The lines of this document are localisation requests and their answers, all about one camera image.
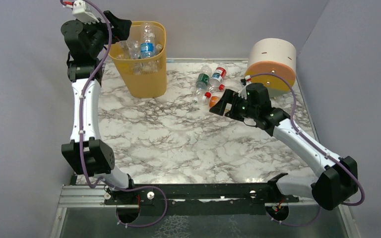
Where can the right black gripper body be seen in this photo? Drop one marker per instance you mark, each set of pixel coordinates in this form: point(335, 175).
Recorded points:
point(235, 105)

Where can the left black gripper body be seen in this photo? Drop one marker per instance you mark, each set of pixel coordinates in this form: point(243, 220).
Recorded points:
point(110, 24)

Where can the orange drink bottle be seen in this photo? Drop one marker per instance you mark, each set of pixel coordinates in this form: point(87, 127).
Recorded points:
point(211, 99)

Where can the clear bottle red blue label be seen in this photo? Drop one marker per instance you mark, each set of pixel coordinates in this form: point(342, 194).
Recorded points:
point(217, 77)

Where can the clear bottle bright blue label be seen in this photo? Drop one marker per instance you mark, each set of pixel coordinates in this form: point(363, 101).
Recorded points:
point(148, 40)

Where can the clear unlabeled bottle white cap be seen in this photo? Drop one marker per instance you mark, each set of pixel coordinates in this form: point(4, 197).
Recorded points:
point(158, 48)

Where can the small clear bottle blue cap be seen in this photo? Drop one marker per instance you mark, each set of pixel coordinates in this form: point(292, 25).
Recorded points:
point(125, 49)

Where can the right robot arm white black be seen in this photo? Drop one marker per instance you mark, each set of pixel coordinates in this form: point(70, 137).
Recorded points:
point(335, 177)

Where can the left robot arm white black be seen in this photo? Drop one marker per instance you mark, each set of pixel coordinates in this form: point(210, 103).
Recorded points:
point(86, 153)

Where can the yellow plastic mesh bin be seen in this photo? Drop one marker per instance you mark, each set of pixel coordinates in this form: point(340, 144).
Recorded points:
point(144, 78)

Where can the clear bottle dark green label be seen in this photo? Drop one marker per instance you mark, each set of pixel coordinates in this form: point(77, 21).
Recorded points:
point(201, 84)

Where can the white cylindrical container orange lid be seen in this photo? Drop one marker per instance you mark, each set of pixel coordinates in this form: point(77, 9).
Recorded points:
point(273, 56)

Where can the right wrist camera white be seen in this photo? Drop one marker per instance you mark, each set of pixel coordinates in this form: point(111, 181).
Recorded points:
point(244, 83)

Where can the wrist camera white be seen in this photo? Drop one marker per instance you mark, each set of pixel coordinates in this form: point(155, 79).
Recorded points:
point(80, 10)
point(244, 83)

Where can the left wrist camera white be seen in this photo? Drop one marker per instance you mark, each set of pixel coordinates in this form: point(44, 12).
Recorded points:
point(80, 10)

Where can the black aluminium base frame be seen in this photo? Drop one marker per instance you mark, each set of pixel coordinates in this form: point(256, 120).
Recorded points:
point(178, 154)

